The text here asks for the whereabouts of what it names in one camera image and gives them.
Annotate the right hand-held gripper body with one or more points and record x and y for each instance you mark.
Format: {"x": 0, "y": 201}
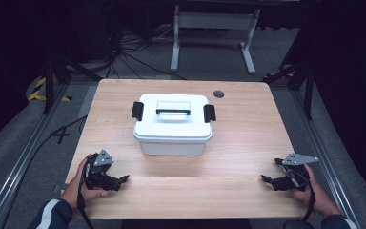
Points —
{"x": 294, "y": 178}

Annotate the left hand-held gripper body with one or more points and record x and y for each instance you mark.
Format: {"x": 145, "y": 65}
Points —
{"x": 98, "y": 178}

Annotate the white plastic storage box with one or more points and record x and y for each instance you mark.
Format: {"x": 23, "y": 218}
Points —
{"x": 171, "y": 148}

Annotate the black box latch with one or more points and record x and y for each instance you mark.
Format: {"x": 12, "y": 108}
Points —
{"x": 137, "y": 111}
{"x": 209, "y": 113}

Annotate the white box lid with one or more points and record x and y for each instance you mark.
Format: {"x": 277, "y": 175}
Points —
{"x": 171, "y": 127}

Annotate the person's left hand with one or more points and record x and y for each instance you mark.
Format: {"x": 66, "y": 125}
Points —
{"x": 73, "y": 191}

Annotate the person's right hand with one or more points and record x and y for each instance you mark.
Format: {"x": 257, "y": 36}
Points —
{"x": 321, "y": 198}

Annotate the black cross tape mark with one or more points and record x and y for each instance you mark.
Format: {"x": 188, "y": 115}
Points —
{"x": 60, "y": 133}

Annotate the black tripod stand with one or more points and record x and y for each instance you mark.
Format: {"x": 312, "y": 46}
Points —
{"x": 48, "y": 82}
{"x": 308, "y": 86}

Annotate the yellow black floor tape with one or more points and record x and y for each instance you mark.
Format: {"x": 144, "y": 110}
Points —
{"x": 36, "y": 93}

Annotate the aluminium floor rail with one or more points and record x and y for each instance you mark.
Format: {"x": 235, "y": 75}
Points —
{"x": 19, "y": 165}
{"x": 327, "y": 152}

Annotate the white metal desk frame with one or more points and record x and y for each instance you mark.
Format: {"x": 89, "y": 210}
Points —
{"x": 216, "y": 20}

